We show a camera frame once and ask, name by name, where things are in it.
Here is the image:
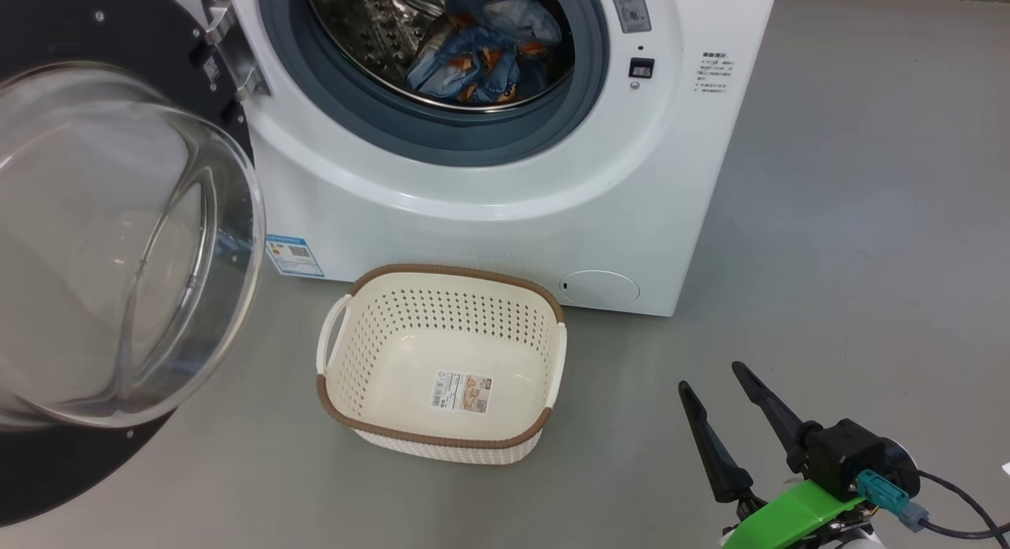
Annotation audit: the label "blue cartoon print trousers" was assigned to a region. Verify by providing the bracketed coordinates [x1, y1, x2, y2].
[446, 0, 563, 47]

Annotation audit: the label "blue cartoon print shirt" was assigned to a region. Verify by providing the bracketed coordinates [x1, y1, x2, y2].
[406, 24, 553, 106]

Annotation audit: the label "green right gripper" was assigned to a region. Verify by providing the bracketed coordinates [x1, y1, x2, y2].
[679, 361, 869, 549]

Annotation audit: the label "round drain filter cover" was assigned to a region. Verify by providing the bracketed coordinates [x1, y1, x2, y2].
[559, 270, 642, 307]

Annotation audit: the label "black text instruction sticker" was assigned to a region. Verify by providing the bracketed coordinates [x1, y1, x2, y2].
[694, 50, 736, 94]

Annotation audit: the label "black round glass washer door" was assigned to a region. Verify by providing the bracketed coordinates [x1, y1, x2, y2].
[0, 0, 273, 526]

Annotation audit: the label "thin black right camera cable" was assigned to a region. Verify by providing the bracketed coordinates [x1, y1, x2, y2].
[915, 470, 1010, 540]

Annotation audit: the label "teal right camera connector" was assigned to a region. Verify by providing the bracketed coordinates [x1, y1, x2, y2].
[856, 469, 932, 532]

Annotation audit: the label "cream perforated laundry basket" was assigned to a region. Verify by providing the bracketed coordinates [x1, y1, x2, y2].
[316, 263, 567, 465]

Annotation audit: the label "blue energy label sticker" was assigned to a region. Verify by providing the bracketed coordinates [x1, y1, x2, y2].
[264, 234, 326, 278]

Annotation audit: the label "white front-load washing machine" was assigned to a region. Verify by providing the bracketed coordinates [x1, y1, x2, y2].
[154, 0, 782, 317]

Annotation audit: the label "grey warning sticker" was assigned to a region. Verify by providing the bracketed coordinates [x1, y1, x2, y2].
[605, 0, 653, 34]

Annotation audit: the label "paper product label in basket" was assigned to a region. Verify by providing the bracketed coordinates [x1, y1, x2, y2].
[430, 370, 494, 414]

